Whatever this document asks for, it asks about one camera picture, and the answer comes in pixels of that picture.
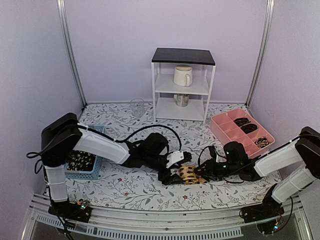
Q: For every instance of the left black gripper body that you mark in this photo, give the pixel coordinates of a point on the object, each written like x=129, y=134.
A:
x=152, y=161

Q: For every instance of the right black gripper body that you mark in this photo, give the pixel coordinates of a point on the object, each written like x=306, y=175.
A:
x=232, y=169

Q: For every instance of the yellow beetle-print tie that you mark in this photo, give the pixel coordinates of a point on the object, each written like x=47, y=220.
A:
x=188, y=175

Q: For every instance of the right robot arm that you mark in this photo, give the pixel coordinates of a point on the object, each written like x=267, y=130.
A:
x=303, y=149

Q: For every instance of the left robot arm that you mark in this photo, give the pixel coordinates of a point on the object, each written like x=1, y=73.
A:
x=67, y=134

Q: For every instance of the rolled yellow-black tie in tray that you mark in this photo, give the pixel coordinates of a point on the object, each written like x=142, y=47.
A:
x=262, y=142

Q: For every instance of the rolled black tie in tray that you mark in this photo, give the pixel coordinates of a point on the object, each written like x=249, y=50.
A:
x=249, y=128

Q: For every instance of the pink divided organizer tray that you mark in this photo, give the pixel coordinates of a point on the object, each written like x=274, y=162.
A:
x=224, y=128

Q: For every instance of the floral table mat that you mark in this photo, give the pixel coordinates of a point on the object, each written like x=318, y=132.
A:
x=139, y=188

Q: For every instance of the clear glass cup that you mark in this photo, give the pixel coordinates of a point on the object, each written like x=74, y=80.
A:
x=138, y=107

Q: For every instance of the blue plastic basket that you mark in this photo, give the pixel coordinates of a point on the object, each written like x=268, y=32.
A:
x=85, y=175

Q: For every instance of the black white-patterned tie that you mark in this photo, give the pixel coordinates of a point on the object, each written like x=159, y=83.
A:
x=80, y=161

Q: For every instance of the white shelf with black top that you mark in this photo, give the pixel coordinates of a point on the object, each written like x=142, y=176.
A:
x=163, y=64

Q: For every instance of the cream ceramic mug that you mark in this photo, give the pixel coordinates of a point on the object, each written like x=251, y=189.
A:
x=183, y=75

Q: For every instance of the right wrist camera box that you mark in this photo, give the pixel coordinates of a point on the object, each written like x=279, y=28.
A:
x=212, y=152

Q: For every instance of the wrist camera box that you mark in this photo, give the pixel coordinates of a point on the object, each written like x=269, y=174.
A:
x=174, y=158
x=212, y=152

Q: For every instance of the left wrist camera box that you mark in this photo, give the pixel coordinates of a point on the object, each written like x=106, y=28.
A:
x=174, y=158

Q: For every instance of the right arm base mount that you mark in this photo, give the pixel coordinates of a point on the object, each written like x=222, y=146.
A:
x=267, y=209

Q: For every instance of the front aluminium rail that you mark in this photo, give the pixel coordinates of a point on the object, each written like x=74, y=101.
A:
x=126, y=224

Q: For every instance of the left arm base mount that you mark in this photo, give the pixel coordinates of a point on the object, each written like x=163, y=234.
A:
x=77, y=211

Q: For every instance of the right aluminium frame post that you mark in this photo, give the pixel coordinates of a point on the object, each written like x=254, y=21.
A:
x=262, y=49

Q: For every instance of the aluminium frame post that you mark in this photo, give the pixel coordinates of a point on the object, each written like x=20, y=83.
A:
x=61, y=8
x=262, y=49

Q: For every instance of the left aluminium frame post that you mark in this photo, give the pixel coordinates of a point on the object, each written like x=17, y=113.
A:
x=61, y=8

